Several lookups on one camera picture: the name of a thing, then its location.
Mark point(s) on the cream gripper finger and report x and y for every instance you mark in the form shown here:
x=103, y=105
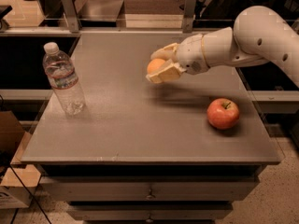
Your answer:
x=166, y=53
x=168, y=71

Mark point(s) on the grey drawer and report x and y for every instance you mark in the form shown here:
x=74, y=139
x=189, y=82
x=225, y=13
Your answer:
x=150, y=211
x=108, y=189

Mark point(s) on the metal bracket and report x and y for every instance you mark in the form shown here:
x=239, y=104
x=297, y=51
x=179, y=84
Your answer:
x=71, y=15
x=187, y=21

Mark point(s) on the upper grey drawer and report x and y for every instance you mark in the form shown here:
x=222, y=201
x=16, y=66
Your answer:
x=108, y=189

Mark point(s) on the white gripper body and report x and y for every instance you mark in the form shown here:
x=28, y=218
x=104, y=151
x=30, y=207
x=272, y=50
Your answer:
x=191, y=56

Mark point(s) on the dark backpack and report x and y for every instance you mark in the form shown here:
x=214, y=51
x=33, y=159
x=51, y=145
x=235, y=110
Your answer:
x=227, y=9

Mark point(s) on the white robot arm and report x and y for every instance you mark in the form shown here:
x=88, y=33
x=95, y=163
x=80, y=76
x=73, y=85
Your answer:
x=259, y=35

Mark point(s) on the right metal bracket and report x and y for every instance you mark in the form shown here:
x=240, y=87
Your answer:
x=187, y=21

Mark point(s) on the orange fruit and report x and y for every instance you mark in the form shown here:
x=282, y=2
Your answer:
x=154, y=65

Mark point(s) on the clear plastic water bottle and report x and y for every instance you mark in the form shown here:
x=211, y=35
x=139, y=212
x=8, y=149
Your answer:
x=63, y=79

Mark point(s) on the red apple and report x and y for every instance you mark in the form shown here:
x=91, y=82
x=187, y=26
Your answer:
x=223, y=114

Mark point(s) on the left metal bracket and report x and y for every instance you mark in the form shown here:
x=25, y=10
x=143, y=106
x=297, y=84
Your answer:
x=71, y=15

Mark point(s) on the cardboard box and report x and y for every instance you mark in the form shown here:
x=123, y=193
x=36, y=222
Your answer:
x=18, y=181

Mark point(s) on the lower grey drawer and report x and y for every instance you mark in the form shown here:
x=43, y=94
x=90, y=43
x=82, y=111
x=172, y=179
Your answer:
x=150, y=211

